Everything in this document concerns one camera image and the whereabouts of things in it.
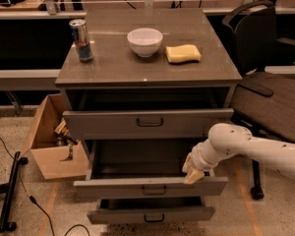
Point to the grey drawer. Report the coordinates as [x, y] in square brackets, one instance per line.
[153, 210]
[137, 169]
[162, 113]

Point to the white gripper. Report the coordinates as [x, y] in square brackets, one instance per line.
[197, 161]

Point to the grey top drawer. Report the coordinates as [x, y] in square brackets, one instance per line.
[162, 113]

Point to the open cardboard box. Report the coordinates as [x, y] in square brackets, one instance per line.
[53, 160]

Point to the black stand leg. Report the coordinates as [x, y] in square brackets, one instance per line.
[8, 190]

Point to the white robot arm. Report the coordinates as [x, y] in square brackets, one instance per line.
[225, 141]

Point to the silver blue drink can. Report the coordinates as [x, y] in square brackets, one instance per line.
[81, 39]

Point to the white bowl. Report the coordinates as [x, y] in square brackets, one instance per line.
[145, 42]

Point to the grey drawer cabinet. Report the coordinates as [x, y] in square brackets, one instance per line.
[116, 66]

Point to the black office chair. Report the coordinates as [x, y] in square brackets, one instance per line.
[262, 101]

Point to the grey bottom drawer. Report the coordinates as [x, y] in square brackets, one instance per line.
[153, 210]

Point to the yellow sponge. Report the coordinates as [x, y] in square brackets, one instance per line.
[183, 53]

